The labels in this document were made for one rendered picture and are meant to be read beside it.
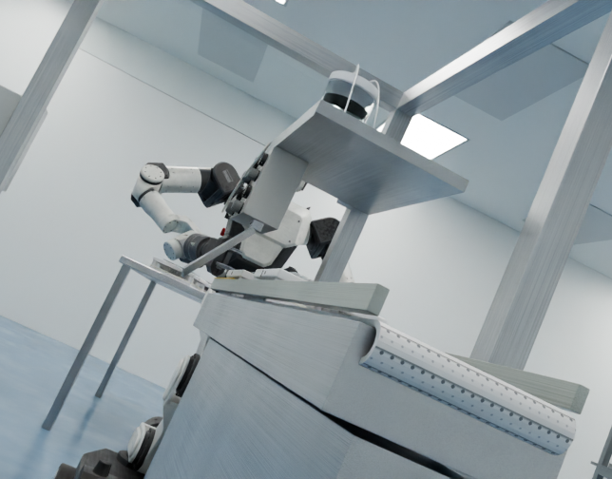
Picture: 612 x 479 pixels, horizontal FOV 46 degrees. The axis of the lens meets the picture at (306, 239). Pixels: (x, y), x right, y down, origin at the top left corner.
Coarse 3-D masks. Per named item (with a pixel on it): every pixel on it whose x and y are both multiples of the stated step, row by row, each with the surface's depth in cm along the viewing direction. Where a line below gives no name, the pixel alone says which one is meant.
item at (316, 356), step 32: (224, 320) 154; (256, 320) 124; (288, 320) 103; (320, 320) 89; (352, 320) 78; (256, 352) 113; (288, 352) 96; (320, 352) 83; (352, 352) 75; (288, 384) 89; (320, 384) 78; (352, 384) 75; (384, 384) 76; (352, 416) 75; (384, 416) 76; (416, 416) 77; (448, 416) 77; (416, 448) 76; (448, 448) 77; (480, 448) 78; (512, 448) 79
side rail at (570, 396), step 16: (480, 368) 103; (496, 368) 99; (512, 368) 96; (512, 384) 94; (528, 384) 91; (544, 384) 88; (560, 384) 85; (576, 384) 82; (544, 400) 86; (560, 400) 84; (576, 400) 82
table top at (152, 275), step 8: (128, 264) 336; (136, 264) 336; (136, 272) 406; (144, 272) 336; (152, 272) 337; (152, 280) 448; (160, 280) 338; (168, 280) 337; (176, 280) 338; (168, 288) 455; (176, 288) 343; (184, 288) 338; (192, 288) 338; (184, 296) 462; (192, 296) 347; (200, 296) 338
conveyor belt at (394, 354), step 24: (312, 312) 101; (384, 336) 74; (408, 336) 76; (360, 360) 75; (384, 360) 74; (408, 360) 74; (432, 360) 75; (456, 360) 77; (408, 384) 75; (432, 384) 75; (456, 384) 75; (480, 384) 76; (504, 384) 78; (456, 408) 77; (480, 408) 76; (504, 408) 76; (528, 408) 77; (552, 408) 79; (528, 432) 78; (552, 432) 78
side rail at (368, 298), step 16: (224, 288) 176; (240, 288) 154; (256, 288) 138; (272, 288) 125; (288, 288) 113; (304, 288) 104; (320, 288) 96; (336, 288) 89; (352, 288) 83; (368, 288) 78; (384, 288) 76; (304, 304) 105; (320, 304) 93; (336, 304) 86; (352, 304) 81; (368, 304) 76
